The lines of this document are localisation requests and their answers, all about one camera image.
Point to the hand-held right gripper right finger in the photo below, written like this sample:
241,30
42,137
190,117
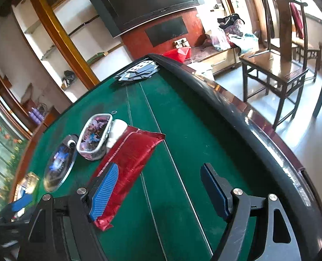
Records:
215,191

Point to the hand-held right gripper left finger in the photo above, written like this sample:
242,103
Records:
104,193

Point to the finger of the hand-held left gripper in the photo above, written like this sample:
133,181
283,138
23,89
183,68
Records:
22,202

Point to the white green medicine box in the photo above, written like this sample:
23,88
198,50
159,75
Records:
28,180

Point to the red foil packet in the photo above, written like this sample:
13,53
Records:
133,152

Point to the cartoon print pencil pouch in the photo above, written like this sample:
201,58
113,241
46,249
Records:
93,136

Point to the round table control panel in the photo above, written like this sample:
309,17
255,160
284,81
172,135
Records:
59,163

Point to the small white plastic bottle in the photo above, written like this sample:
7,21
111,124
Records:
119,129

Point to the brown side cabinet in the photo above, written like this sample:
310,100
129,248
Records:
51,115

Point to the black object on shelf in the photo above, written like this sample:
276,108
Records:
68,78

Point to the white paper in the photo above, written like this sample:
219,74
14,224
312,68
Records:
201,69

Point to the pile of blue playing cards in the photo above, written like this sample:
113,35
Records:
139,70

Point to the low wooden cabinet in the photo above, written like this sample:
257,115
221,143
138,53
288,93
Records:
223,59

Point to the green flat item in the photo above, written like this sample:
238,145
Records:
95,59

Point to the dark wooden chair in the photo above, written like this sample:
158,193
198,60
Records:
277,68

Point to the red plastic bag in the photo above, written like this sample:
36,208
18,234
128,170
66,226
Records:
178,54

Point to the white wooden shelving unit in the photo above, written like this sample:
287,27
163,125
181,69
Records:
79,40

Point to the pile of clothes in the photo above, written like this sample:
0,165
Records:
231,32

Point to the wooden chair with red cloth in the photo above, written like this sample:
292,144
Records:
299,21

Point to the black flat television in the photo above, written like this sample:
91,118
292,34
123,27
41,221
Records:
144,0

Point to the flower wall poster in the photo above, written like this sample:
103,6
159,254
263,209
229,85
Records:
0,152

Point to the wall socket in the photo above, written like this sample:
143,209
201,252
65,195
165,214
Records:
181,43

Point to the black wall panel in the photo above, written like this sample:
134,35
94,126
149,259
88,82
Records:
166,31

